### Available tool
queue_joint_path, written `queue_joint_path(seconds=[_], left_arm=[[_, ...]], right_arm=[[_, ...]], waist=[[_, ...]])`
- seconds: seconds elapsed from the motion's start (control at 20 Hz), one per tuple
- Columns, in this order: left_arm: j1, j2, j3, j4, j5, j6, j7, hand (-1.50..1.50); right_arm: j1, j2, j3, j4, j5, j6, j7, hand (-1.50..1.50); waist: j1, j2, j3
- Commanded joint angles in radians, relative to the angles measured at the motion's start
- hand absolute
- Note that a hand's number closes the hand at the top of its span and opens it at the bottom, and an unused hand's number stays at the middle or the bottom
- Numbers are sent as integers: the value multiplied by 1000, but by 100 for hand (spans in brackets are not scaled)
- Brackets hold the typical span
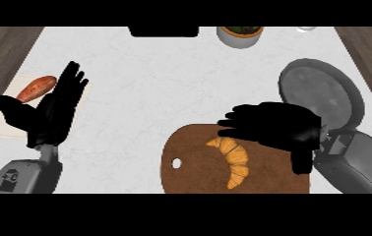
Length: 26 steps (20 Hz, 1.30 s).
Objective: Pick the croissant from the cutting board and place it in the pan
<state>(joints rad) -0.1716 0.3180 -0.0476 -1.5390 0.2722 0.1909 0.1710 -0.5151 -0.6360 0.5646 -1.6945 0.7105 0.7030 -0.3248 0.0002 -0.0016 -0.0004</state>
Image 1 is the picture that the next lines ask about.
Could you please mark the dark grey pan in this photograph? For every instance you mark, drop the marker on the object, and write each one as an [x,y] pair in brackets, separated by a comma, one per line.
[319,90]

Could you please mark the black appliance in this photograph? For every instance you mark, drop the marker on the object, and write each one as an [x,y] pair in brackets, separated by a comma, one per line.
[164,31]

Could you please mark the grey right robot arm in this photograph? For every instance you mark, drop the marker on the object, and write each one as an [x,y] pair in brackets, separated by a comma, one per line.
[341,161]

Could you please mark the pale cutting board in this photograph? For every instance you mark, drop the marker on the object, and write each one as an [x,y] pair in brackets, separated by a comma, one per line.
[12,128]

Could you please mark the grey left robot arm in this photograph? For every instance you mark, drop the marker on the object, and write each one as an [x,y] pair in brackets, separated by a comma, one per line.
[34,174]

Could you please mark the white pot with plant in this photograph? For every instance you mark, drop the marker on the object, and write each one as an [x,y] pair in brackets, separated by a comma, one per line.
[240,36]

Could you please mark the golden croissant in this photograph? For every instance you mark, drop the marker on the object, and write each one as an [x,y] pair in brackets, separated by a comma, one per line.
[235,161]

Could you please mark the clear glass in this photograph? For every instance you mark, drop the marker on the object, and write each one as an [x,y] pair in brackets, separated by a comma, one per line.
[306,28]

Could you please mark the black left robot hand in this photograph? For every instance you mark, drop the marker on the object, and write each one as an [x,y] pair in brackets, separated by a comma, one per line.
[61,105]

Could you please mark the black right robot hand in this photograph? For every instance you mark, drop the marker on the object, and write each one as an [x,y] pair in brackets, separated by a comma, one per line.
[278,123]

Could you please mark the orange sweet potato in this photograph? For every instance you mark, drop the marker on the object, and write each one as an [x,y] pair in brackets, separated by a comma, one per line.
[36,88]

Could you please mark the brown wooden cutting board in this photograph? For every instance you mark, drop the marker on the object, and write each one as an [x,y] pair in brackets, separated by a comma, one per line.
[194,161]

